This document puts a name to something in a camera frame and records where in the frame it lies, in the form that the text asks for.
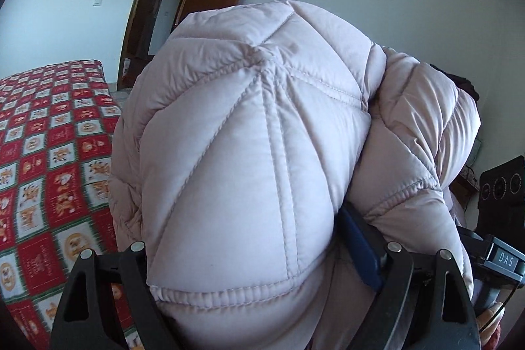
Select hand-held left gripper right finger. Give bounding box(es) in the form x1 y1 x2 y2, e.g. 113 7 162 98
340 206 481 350

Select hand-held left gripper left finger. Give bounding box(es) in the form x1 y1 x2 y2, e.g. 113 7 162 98
49 241 182 350

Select pale pink puffer jacket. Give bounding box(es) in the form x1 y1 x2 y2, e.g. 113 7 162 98
109 0 481 350

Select person's right hand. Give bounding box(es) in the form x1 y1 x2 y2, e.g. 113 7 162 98
476 301 503 335

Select black speaker box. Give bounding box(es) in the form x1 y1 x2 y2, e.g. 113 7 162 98
478 155 525 220

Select red checkered printed blanket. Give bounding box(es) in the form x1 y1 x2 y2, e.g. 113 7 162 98
0 60 142 350

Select dark cloth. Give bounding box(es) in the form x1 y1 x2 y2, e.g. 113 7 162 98
429 64 480 101

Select brown wooden door frame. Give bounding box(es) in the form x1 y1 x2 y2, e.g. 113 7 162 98
117 0 217 89

